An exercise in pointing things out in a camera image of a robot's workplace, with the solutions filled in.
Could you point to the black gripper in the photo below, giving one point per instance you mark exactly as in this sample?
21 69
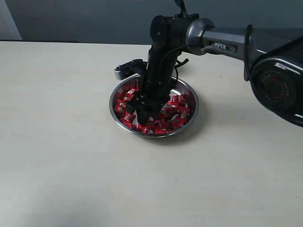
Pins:
156 84

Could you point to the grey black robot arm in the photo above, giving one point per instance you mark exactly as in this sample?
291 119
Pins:
273 63

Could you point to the round stainless steel plate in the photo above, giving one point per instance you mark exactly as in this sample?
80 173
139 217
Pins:
182 87

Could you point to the red wrapped candy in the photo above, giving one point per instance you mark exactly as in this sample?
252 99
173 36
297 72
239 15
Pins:
128 117
162 128
120 107
183 114
177 100
177 122

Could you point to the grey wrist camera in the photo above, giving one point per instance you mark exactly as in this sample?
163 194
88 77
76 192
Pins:
136 66

